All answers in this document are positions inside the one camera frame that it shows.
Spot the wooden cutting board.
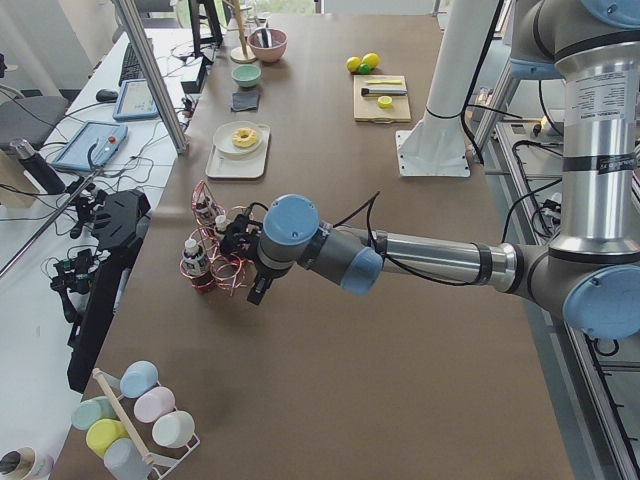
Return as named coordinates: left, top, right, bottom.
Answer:
left=353, top=75, right=411, bottom=123

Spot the tea bottle in rack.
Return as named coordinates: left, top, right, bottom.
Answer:
left=195, top=195, right=220, bottom=224
left=182, top=238, right=215, bottom=293

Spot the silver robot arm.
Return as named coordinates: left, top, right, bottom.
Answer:
left=248, top=1, right=639, bottom=340

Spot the cream serving tray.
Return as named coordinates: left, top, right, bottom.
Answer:
left=205, top=121, right=271, bottom=179

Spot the wooden mug tree stand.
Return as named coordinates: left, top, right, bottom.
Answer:
left=224, top=0, right=257, bottom=64

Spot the black keyboard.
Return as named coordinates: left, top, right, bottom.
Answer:
left=118, top=44, right=145, bottom=86

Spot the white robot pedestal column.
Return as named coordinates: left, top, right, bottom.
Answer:
left=396, top=0, right=503, bottom=177

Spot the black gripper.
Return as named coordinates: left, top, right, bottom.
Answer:
left=247, top=269, right=276, bottom=305

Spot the blue cup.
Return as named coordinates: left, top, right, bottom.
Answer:
left=120, top=360, right=159, bottom=398

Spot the yellow ring donut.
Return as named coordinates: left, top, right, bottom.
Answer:
left=231, top=127, right=259, bottom=149

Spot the black computer mouse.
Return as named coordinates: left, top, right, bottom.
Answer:
left=95, top=89, right=119, bottom=103

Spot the metal reacher grabber rod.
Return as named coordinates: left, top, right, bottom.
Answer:
left=0, top=166, right=104, bottom=277

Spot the green lime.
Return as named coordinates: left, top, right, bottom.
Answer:
left=357, top=63, right=372, bottom=75

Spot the grey cup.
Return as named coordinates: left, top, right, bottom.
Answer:
left=103, top=438, right=152, bottom=480

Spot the yellow lemon far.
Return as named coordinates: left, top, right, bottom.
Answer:
left=346, top=56, right=362, bottom=73

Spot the metal muddler black tip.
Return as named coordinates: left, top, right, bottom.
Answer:
left=360, top=87, right=407, bottom=97

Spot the pink cup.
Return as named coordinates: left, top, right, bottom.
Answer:
left=134, top=386, right=175, bottom=423

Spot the aluminium frame post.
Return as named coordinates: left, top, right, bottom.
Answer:
left=113, top=0, right=188, bottom=154

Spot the white cup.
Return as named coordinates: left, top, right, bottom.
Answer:
left=152, top=410, right=195, bottom=448

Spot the metal ice scoop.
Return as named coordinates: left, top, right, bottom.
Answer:
left=256, top=27, right=273, bottom=48

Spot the yellow plastic knife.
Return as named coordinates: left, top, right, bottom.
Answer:
left=365, top=77, right=403, bottom=85

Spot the black water bottle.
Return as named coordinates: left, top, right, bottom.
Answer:
left=9, top=138, right=66, bottom=195

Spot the green cup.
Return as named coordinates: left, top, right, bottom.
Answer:
left=71, top=396, right=118, bottom=431

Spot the yellow lemon near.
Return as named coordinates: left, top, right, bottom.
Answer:
left=362, top=52, right=380, bottom=69

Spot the green ceramic bowl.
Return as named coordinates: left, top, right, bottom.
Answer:
left=231, top=64, right=262, bottom=88

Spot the wooden rack handle stick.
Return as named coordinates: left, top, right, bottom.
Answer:
left=92, top=368, right=154, bottom=465

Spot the white round plate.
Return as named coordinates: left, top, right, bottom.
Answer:
left=213, top=121, right=263, bottom=157

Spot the pink bowl with ice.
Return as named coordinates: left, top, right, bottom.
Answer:
left=248, top=28, right=288, bottom=63

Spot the yellow cup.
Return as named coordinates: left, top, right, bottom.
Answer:
left=85, top=419, right=129, bottom=458

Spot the yellow lemon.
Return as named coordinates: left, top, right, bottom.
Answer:
left=362, top=52, right=380, bottom=69
left=346, top=56, right=362, bottom=73

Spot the grey folded cloth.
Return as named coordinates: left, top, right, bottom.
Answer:
left=230, top=90, right=260, bottom=112

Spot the half lemon slice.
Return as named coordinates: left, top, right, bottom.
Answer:
left=377, top=95, right=393, bottom=109

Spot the white wire cup rack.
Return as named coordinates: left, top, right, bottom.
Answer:
left=112, top=377, right=201, bottom=479

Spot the blue teach pendant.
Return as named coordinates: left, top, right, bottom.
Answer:
left=51, top=121, right=128, bottom=172
left=112, top=79, right=159, bottom=121

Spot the copper wire bottle rack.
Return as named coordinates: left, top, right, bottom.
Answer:
left=179, top=180, right=249, bottom=296

